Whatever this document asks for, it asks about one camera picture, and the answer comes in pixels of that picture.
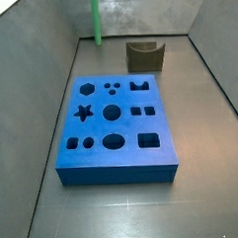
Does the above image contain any green oval rod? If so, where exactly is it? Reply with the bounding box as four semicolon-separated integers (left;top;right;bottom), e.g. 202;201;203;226
90;0;102;46

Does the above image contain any blue foam shape board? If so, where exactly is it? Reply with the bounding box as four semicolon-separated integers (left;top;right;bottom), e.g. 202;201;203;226
55;74;179;186

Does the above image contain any olive curved block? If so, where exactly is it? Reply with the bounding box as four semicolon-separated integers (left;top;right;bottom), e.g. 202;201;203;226
126;41;166;73

